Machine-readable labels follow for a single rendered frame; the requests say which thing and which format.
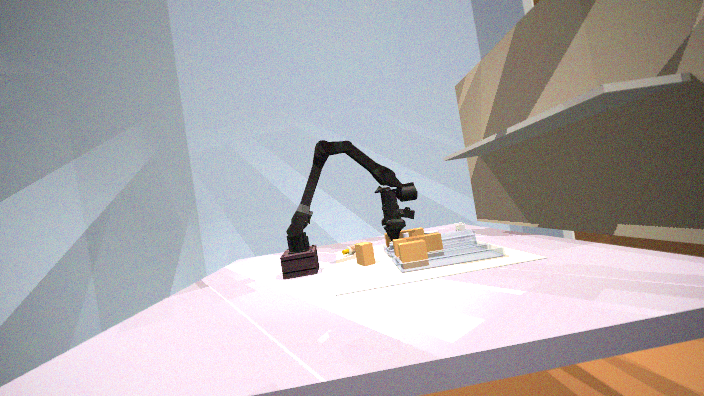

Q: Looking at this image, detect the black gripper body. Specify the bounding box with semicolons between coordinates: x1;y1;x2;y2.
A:
381;203;406;229

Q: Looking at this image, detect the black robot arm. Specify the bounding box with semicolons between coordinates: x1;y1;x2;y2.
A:
286;140;418;254

